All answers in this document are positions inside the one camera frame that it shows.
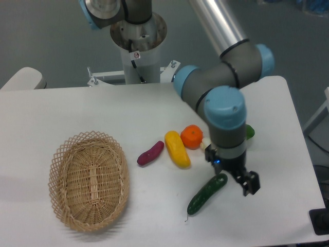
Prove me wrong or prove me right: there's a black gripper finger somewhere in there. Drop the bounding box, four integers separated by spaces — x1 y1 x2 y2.
238 171 260 197

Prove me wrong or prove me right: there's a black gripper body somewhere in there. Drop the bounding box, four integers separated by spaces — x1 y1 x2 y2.
205 145 246 184

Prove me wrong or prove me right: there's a green cucumber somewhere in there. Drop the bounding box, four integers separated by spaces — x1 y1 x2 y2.
185 173 228 222

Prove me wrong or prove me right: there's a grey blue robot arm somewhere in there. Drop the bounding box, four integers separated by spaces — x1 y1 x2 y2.
80 1 275 195

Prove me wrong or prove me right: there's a green leafy vegetable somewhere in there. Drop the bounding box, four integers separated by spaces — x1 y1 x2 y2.
246 124 255 140

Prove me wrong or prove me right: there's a white garlic bulb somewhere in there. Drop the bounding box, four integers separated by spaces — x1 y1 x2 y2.
200 137 211 152

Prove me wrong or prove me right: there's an orange tangerine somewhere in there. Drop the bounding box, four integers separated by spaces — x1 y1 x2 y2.
180 125 203 150

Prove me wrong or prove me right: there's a yellow mango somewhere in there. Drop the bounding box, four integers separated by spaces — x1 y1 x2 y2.
164 131 191 169

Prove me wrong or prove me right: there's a black device at edge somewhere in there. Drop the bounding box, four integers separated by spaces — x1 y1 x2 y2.
309 208 328 236

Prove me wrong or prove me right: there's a purple sweet potato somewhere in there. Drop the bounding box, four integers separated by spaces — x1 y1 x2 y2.
137 141 165 166

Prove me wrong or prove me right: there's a white furniture at right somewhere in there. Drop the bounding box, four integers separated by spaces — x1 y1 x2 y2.
302 87 328 136

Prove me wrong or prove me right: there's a woven wicker basket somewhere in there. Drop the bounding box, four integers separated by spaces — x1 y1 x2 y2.
48 131 130 232

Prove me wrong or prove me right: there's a blue object top right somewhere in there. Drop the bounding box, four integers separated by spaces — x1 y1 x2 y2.
296 0 328 17

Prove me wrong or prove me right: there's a white chair armrest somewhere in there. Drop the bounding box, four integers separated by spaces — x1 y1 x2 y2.
1 67 47 92

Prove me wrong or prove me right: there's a white metal base frame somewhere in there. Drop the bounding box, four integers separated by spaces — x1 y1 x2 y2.
87 60 181 87

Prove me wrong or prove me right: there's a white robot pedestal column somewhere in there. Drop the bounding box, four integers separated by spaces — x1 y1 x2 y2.
110 12 167 84

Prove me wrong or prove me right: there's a black pedestal cable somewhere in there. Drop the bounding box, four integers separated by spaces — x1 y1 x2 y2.
127 38 147 84

